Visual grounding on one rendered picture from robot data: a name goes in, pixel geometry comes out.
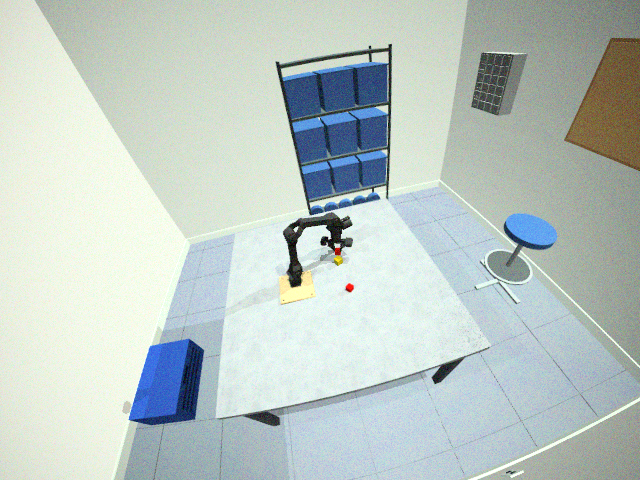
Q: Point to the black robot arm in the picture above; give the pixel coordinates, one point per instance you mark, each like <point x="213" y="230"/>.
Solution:
<point x="334" y="225"/>

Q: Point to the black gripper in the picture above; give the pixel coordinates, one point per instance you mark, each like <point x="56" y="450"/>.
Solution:
<point x="336" y="240"/>

